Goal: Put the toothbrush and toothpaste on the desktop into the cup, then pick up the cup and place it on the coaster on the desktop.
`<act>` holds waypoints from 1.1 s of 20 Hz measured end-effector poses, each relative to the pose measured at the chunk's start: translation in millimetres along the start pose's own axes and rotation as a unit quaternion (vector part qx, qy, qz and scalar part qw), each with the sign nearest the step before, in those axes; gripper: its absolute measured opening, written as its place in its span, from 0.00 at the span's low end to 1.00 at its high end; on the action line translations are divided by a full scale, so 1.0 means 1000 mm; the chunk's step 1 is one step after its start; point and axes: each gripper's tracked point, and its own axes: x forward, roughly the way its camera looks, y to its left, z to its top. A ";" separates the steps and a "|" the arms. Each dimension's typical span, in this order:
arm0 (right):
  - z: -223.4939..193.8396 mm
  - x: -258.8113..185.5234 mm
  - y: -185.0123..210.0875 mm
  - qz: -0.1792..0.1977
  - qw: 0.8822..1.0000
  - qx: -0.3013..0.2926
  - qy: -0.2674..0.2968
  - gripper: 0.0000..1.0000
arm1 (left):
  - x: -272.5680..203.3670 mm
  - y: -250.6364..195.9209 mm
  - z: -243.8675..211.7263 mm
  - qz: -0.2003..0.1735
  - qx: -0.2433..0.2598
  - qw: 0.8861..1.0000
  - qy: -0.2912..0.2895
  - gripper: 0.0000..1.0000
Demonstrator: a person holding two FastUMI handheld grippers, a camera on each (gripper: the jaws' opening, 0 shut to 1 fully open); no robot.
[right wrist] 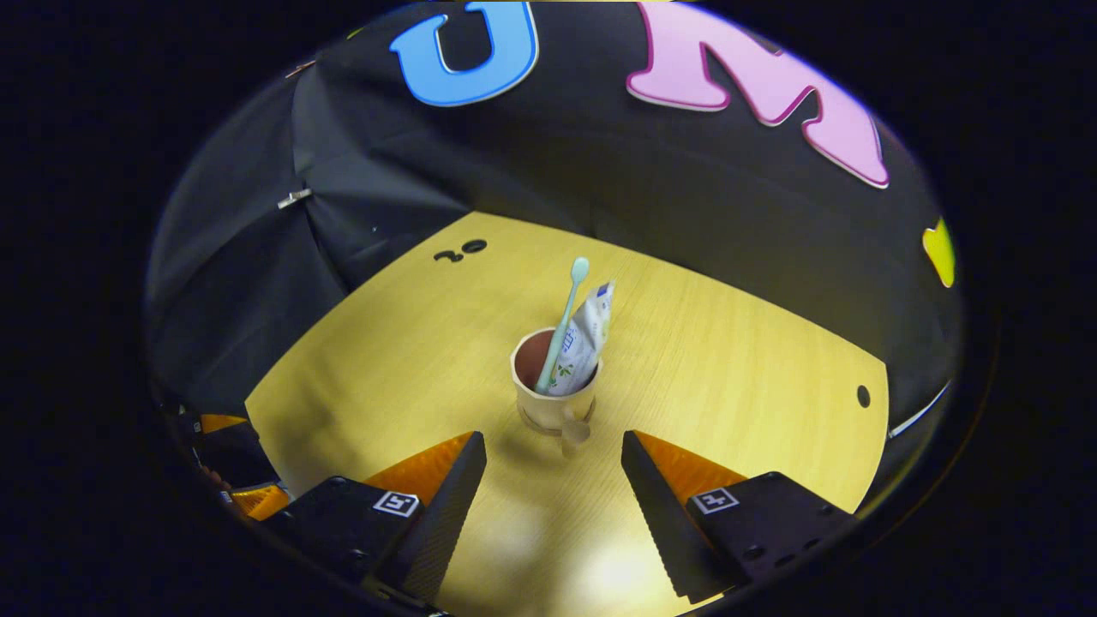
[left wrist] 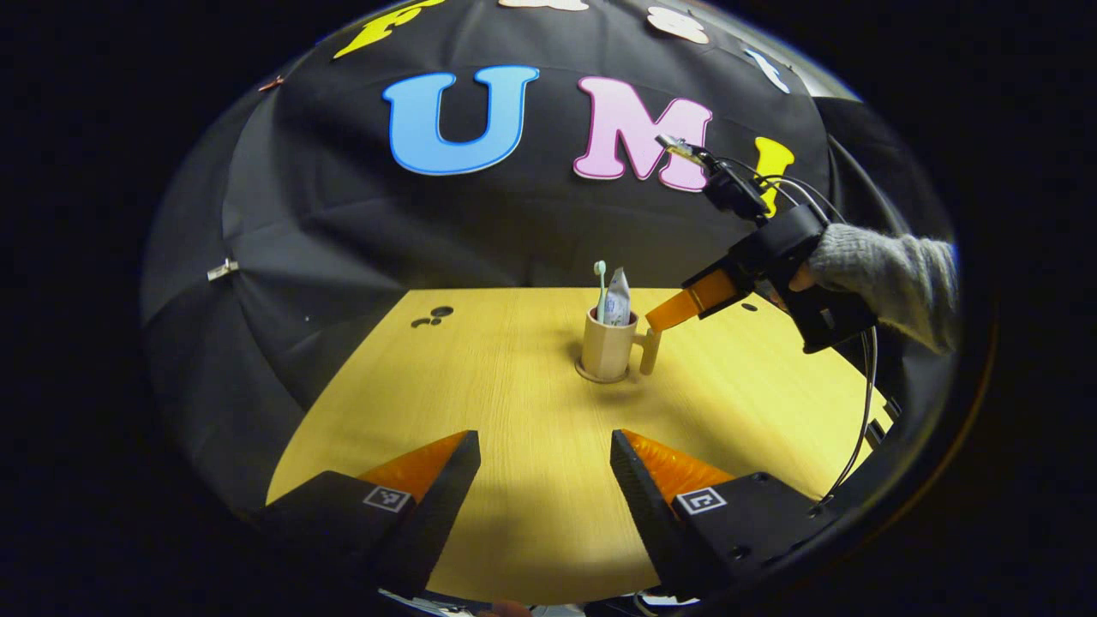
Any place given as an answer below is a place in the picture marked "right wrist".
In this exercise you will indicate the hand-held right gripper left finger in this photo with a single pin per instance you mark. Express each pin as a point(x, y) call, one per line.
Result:
point(450, 514)

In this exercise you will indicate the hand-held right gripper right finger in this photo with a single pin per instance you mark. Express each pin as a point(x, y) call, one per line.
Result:
point(660, 514)

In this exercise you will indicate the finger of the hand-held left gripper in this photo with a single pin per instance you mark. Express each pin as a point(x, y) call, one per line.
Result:
point(236, 454)
point(261, 501)

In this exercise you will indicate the beige cup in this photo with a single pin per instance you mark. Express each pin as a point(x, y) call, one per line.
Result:
point(548, 411)

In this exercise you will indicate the white toothpaste tube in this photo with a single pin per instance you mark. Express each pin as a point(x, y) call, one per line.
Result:
point(587, 343)

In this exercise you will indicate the pale green toothbrush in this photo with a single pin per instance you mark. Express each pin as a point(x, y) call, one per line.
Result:
point(566, 321)

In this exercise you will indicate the wooden desktop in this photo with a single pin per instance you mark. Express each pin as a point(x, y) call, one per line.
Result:
point(728, 386)

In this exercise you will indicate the black backdrop cloth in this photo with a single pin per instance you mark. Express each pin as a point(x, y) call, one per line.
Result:
point(557, 154)

